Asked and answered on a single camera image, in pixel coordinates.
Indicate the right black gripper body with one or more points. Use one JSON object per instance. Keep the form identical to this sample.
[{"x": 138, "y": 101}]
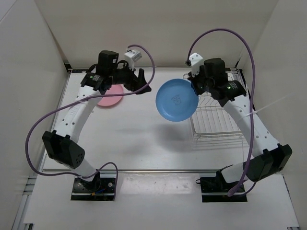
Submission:
[{"x": 200, "y": 83}]

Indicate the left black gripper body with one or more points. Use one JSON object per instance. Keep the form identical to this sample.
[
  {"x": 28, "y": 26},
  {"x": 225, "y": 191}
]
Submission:
[{"x": 124, "y": 76}]

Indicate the pink plate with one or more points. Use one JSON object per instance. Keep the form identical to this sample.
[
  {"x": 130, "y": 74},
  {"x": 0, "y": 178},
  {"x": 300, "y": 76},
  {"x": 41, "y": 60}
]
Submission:
[{"x": 111, "y": 101}]

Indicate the blue plate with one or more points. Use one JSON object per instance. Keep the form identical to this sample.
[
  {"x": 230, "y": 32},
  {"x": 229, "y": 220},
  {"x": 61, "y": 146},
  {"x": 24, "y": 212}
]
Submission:
[{"x": 176, "y": 100}]

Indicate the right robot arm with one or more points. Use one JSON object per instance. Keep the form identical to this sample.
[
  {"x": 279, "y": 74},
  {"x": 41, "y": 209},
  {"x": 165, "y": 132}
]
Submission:
[{"x": 267, "y": 155}]

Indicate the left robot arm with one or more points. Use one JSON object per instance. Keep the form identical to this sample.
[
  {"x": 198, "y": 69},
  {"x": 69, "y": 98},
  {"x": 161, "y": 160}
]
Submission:
[{"x": 62, "y": 143}]

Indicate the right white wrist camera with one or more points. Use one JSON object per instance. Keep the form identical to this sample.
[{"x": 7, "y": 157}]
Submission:
[{"x": 194, "y": 61}]

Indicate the wire dish rack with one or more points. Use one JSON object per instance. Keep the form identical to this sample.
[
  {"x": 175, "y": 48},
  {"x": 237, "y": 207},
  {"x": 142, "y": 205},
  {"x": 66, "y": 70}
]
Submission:
[{"x": 212, "y": 125}]

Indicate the white cable tie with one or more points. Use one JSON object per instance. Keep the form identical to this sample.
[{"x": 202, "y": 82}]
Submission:
[{"x": 272, "y": 103}]

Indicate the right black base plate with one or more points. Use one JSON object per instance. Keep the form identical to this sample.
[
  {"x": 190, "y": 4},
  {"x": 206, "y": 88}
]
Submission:
[{"x": 212, "y": 192}]

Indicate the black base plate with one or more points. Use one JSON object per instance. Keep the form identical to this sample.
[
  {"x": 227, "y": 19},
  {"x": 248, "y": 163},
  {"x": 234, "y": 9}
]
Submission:
[
  {"x": 212, "y": 192},
  {"x": 101, "y": 189}
]

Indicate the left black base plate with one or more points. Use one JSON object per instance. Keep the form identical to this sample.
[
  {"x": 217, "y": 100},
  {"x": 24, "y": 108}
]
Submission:
[{"x": 101, "y": 189}]

